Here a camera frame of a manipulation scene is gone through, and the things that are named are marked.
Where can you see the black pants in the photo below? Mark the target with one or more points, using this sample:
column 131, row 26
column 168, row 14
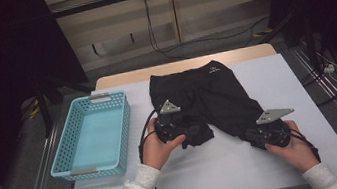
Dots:
column 211, row 98

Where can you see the person's right hand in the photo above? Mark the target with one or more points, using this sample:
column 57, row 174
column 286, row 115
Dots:
column 296, row 152

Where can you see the person's left hand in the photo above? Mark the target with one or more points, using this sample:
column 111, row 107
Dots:
column 156, row 152

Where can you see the light blue perforated basket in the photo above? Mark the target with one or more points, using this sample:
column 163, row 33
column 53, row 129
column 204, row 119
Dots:
column 95, row 139

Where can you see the black metal stand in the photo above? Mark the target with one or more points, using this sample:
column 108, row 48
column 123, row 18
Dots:
column 44, row 106
column 309, row 39

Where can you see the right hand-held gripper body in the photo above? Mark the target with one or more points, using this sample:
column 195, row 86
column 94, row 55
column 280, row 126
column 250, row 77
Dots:
column 270, row 135

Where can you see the wooden table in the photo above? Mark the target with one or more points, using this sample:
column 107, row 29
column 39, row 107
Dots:
column 120, row 78

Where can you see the black wall hook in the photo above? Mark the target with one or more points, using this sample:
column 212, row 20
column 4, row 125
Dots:
column 131, row 38
column 94, row 49

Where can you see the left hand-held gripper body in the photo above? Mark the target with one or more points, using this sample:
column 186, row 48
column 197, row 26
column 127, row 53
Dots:
column 173, row 125

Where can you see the white table cover board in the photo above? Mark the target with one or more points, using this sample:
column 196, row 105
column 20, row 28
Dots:
column 219, row 174

